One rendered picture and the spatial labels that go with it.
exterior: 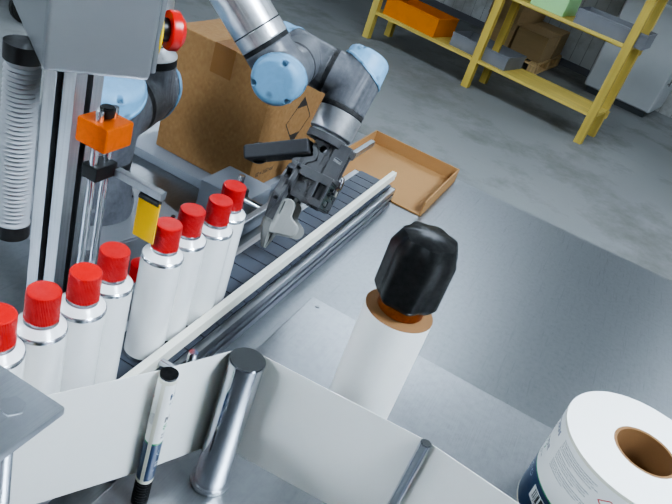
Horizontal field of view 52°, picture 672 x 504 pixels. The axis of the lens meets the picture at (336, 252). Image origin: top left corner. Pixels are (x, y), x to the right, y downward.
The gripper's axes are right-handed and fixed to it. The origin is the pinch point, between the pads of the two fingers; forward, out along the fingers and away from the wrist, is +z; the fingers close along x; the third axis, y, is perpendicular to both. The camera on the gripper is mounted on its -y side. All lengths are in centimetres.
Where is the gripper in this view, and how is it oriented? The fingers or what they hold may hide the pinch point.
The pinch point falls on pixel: (262, 238)
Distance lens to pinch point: 115.2
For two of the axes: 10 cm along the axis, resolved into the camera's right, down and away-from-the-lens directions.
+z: -4.6, 8.9, 0.2
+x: 2.1, 0.9, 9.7
